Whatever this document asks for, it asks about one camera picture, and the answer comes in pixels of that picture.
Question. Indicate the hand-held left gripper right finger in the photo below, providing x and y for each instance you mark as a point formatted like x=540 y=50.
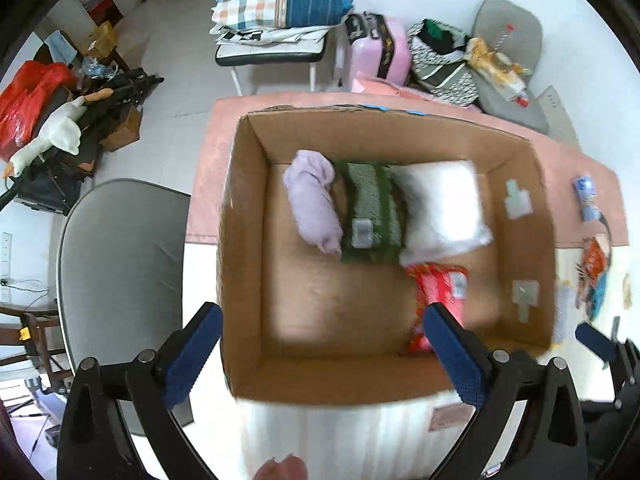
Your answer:
x=456 y=360

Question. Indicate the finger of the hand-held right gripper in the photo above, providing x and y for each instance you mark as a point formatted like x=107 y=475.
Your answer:
x=595 y=340

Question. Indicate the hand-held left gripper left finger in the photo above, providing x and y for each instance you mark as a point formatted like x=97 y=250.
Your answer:
x=195 y=355

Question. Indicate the red soft packet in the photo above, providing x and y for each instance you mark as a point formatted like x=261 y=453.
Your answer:
x=440 y=285

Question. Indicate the large cardboard box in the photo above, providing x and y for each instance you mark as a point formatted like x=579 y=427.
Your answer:
x=350 y=320

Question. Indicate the white soft pillow pack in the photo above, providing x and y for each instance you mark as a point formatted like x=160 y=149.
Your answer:
x=442 y=210

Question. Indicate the person's left hand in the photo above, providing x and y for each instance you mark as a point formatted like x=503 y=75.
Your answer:
x=280 y=469

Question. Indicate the blue and red packet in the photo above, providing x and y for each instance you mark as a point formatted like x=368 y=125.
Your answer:
x=592 y=295

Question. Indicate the orange packet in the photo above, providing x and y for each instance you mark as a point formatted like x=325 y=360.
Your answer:
x=595 y=260

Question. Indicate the grey round-backed chair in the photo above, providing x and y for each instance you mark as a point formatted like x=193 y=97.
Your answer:
x=115 y=270

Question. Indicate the small blue packet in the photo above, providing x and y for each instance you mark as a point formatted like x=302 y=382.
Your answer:
x=586 y=197

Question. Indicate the wooden stool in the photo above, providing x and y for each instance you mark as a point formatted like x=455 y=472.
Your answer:
x=35 y=330

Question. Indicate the green folded cloth pack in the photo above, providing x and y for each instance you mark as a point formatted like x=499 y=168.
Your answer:
x=367 y=195

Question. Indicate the rolled purple cloth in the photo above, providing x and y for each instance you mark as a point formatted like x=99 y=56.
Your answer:
x=315 y=200

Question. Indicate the black case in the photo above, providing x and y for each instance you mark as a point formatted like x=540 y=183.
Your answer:
x=45 y=185

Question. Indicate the white board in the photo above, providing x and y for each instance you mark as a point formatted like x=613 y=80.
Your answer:
x=557 y=115

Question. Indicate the small cardboard box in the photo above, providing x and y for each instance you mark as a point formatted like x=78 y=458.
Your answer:
x=122 y=132

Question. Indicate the white goose plush toy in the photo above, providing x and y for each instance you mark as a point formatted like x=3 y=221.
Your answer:
x=57 y=130

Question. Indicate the black toy gun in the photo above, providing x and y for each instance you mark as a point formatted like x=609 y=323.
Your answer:
x=122 y=92

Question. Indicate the orange and yellow snack bag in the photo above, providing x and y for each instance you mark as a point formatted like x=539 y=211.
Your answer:
x=500 y=67

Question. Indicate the grey patterned bag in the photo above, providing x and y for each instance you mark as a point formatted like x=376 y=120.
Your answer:
x=440 y=70

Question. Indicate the red plastic bag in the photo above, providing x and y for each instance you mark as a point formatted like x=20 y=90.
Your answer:
x=25 y=100

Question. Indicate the white chair with black seat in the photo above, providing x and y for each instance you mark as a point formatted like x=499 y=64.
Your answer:
x=270 y=52

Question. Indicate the pink suitcase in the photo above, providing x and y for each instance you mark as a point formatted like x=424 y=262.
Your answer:
x=380 y=50

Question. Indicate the grey padded chair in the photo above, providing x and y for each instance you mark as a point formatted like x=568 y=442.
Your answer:
x=520 y=25

